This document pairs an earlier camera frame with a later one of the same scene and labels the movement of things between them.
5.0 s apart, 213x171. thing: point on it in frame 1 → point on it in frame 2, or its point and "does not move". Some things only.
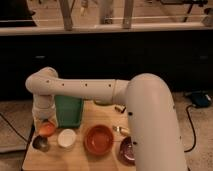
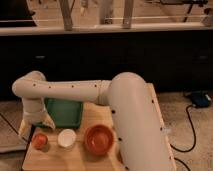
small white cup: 67,138 does not move
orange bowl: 98,139 does not move
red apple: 47,129 → 39,140
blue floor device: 201,99 does not move
